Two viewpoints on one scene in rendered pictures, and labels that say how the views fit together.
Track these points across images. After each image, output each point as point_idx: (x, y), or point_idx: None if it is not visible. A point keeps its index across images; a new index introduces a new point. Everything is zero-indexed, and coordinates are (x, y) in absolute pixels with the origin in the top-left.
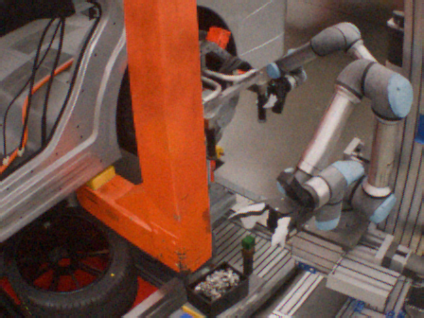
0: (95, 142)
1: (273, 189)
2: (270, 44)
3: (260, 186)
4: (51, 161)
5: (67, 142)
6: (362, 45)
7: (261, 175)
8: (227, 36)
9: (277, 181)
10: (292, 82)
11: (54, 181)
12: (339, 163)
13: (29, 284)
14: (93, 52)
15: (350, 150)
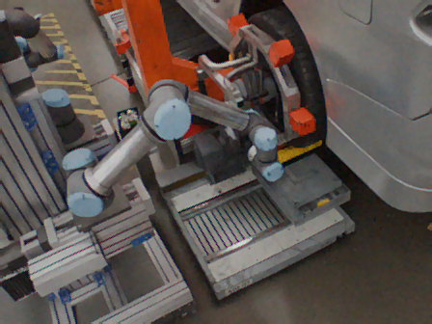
0: (228, 31)
1: (321, 280)
2: (370, 162)
3: (332, 269)
4: (215, 13)
5: (221, 13)
6: (140, 128)
7: (351, 276)
8: (275, 56)
9: (336, 288)
10: (250, 153)
11: (210, 23)
12: (16, 38)
13: (195, 54)
14: None
15: (135, 183)
